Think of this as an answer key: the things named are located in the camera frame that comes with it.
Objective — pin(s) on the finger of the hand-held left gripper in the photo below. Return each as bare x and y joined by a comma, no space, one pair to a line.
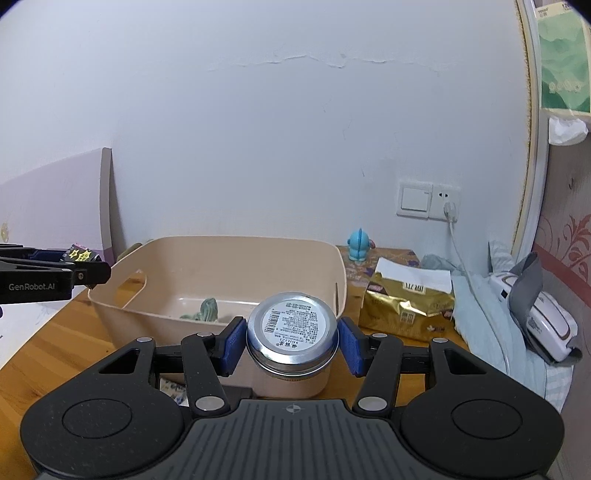
90,274
32,253

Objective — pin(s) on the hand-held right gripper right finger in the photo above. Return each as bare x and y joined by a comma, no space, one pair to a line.
351,348

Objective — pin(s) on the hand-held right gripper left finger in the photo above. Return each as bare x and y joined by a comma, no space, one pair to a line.
233,344

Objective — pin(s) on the small black star-print box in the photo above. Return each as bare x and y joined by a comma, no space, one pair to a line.
81,254

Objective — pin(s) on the green checked scrunchie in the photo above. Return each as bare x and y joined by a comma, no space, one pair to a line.
207,309

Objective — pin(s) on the round metal tin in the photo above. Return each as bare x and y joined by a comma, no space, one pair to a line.
291,323

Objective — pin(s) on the beige plastic storage bin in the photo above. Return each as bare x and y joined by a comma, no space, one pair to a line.
184,270

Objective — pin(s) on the purple board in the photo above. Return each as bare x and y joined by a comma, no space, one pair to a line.
55,203

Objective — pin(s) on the gold tissue packet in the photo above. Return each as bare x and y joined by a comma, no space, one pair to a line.
406,314

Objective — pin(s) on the blue figurine toy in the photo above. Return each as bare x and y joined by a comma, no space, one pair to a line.
361,244

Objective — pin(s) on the light blue blanket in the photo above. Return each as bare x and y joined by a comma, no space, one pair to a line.
485,332

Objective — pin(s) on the green hanging tissue box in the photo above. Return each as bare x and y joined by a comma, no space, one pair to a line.
563,60

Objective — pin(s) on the white wall switch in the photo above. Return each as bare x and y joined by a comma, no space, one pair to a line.
413,199

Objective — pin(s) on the white wall socket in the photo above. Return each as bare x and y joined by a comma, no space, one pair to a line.
447,197

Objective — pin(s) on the cream white frame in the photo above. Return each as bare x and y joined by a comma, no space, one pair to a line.
531,138

